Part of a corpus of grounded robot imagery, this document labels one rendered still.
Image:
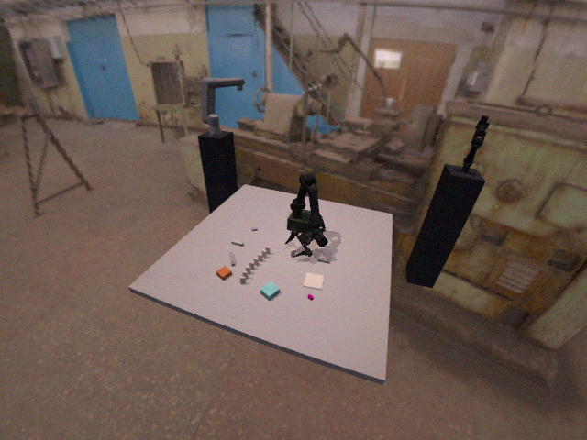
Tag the teal box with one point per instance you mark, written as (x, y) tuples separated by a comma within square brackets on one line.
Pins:
[(269, 291)]

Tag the orange block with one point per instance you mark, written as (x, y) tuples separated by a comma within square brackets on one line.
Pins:
[(224, 273)]

